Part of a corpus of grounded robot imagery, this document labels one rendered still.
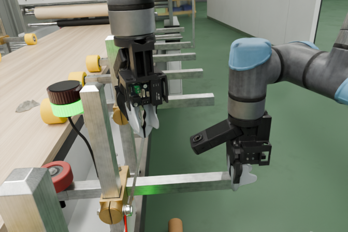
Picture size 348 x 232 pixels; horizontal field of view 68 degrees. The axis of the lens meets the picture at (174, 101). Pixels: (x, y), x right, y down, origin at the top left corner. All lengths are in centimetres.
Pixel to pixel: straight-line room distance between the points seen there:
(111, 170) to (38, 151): 27
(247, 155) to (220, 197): 123
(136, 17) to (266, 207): 155
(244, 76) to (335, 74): 14
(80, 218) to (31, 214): 67
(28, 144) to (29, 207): 56
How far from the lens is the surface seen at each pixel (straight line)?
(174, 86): 294
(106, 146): 53
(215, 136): 56
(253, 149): 58
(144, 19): 42
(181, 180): 64
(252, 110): 53
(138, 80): 42
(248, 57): 49
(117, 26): 43
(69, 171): 66
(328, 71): 50
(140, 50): 41
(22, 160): 77
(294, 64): 54
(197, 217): 170
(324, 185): 207
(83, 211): 97
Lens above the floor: 129
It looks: 25 degrees down
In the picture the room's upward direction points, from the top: 3 degrees counter-clockwise
